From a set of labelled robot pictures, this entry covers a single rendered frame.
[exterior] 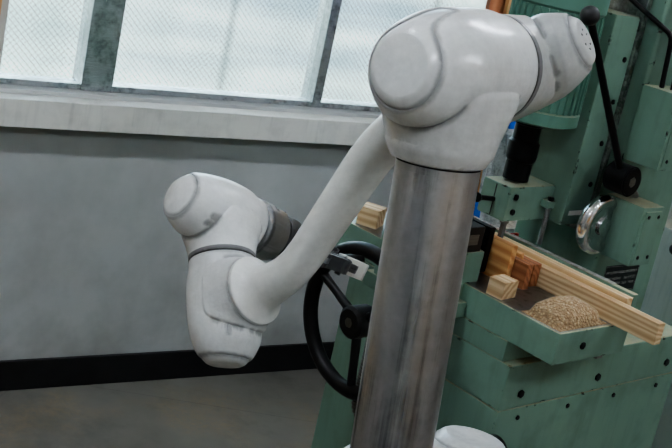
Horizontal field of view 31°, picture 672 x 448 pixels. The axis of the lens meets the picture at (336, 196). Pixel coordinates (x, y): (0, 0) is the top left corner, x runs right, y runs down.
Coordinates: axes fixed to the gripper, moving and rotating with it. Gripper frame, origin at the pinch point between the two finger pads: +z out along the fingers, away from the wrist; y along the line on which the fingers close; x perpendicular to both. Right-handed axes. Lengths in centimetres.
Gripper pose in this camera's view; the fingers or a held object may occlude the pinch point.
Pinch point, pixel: (350, 266)
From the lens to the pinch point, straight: 209.1
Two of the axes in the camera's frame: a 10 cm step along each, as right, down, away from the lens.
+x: -4.4, 9.0, 0.2
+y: -6.4, -3.3, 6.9
